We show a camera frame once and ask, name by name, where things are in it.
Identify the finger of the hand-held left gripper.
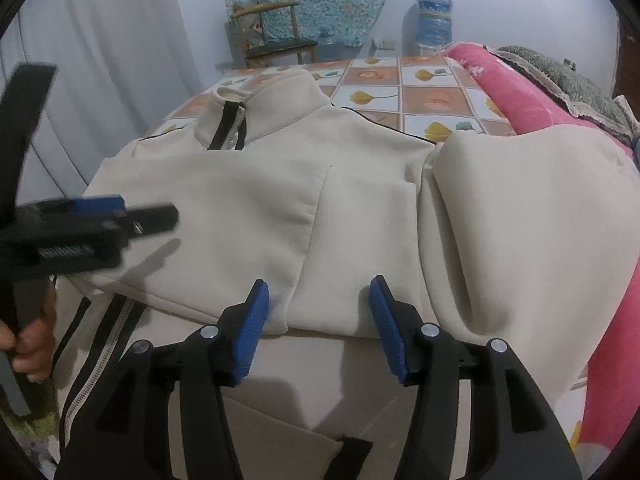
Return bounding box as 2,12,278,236
20,204,179,276
30,195,126,222

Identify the blue water dispenser bottle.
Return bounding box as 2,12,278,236
414,0,453,58

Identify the cream zip jacket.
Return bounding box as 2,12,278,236
52,70,640,480

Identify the pink floral blanket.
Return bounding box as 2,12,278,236
445,42,640,461

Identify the small blue water bottle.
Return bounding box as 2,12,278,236
317,29,341,61

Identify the white curtain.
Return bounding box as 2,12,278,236
0,0,203,206

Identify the tile-patterned table cover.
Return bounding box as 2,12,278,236
162,55,518,138

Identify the person's left hand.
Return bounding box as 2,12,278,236
0,287,57,383

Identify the brown wooden door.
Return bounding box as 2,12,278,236
612,15,640,106

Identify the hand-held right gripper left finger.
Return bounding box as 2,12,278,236
55,279,271,480

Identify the green fluffy cloth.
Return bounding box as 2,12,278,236
10,400,58,441

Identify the wooden chair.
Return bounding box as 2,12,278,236
231,1,318,68

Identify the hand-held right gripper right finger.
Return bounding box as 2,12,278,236
369,275,583,480

